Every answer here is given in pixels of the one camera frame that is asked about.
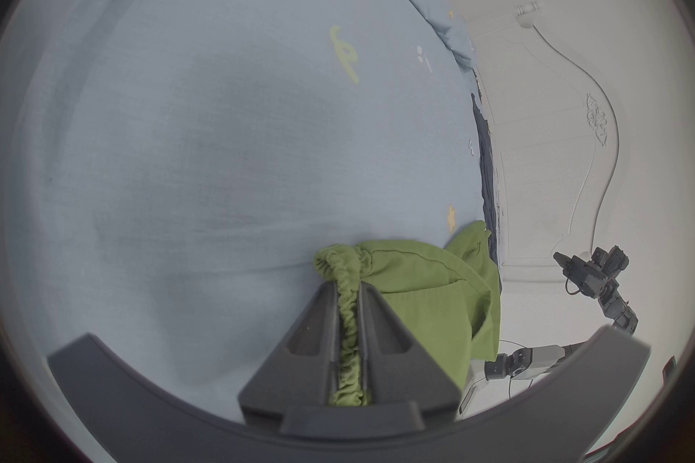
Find dark blue T-shirt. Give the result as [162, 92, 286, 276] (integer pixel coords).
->
[470, 92, 504, 267]

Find bed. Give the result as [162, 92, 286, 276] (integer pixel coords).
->
[3, 0, 625, 421]

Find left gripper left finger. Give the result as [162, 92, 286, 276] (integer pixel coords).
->
[237, 283, 338, 424]

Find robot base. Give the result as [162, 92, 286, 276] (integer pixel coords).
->
[458, 360, 492, 416]

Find green shorts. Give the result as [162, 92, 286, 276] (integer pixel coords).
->
[314, 221, 504, 408]

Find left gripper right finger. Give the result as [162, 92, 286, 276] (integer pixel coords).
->
[361, 283, 462, 421]

